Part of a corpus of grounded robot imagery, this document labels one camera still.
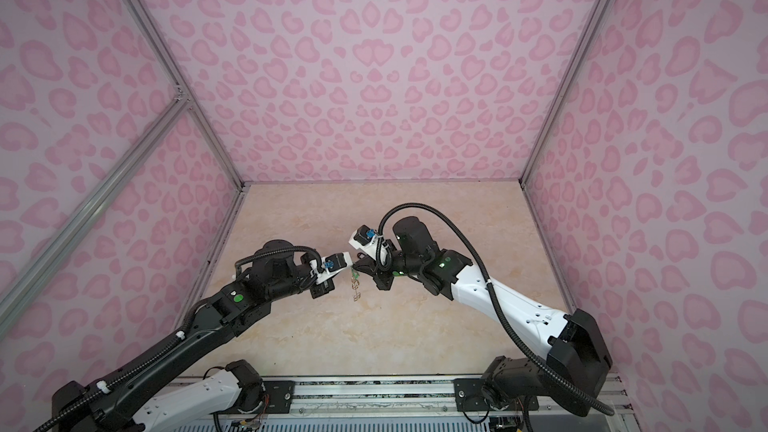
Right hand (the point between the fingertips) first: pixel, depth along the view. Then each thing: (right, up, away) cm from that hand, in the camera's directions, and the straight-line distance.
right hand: (359, 263), depth 71 cm
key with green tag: (-1, -3, +2) cm, 4 cm away
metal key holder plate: (-2, -6, +5) cm, 8 cm away
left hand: (-3, +2, +1) cm, 4 cm away
